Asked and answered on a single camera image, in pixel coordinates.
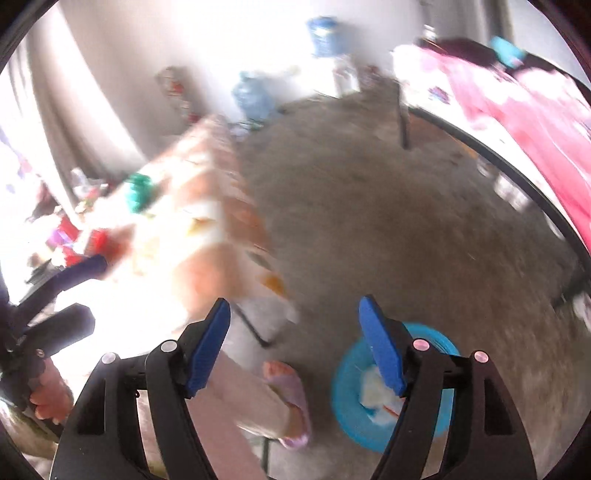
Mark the white paper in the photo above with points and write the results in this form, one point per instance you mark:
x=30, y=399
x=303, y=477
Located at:
x=376, y=392

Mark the beige curtain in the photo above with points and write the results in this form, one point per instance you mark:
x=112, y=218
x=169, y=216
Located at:
x=69, y=92

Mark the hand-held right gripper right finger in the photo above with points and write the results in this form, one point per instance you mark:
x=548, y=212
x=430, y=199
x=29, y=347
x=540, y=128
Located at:
x=385, y=346

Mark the red carton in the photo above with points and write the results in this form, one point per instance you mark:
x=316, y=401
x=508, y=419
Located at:
x=104, y=244

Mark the rolled patterned paper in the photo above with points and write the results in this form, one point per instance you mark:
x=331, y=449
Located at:
x=173, y=92

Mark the blue mesh wastebasket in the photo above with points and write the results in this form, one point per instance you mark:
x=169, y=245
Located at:
x=351, y=392

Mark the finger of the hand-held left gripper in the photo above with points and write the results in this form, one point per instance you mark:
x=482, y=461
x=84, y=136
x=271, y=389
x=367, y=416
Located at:
x=69, y=284
x=64, y=330

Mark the person's left hand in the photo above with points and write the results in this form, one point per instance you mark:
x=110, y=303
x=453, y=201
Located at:
x=48, y=397

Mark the blue water jug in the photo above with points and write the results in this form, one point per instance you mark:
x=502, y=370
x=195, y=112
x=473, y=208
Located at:
x=251, y=94

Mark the patterned tablecloth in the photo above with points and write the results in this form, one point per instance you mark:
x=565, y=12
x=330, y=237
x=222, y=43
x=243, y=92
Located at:
x=207, y=221

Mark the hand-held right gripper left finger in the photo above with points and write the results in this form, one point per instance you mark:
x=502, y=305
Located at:
x=207, y=350

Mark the teal cloth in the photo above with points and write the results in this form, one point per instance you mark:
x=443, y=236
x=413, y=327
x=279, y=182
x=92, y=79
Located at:
x=505, y=48

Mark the blue dispenser water bottle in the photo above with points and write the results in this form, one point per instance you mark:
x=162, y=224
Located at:
x=323, y=37

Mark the black clothes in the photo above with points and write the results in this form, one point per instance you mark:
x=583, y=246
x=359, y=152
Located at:
x=461, y=48

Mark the person's foot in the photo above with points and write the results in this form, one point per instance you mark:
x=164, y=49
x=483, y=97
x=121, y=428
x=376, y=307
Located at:
x=277, y=371

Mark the purple slipper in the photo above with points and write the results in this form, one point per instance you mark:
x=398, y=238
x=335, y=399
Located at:
x=295, y=397

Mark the green crumpled packet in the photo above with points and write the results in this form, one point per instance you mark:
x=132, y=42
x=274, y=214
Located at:
x=138, y=191

